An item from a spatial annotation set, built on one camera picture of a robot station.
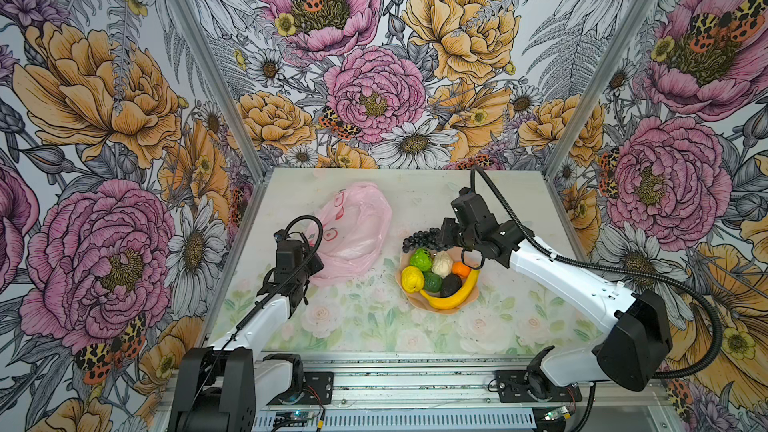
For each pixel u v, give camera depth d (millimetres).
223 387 410
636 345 400
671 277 731
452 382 762
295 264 677
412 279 840
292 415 713
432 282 872
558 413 715
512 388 741
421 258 885
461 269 870
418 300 856
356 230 1048
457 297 831
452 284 853
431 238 898
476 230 606
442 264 893
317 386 741
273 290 635
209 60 878
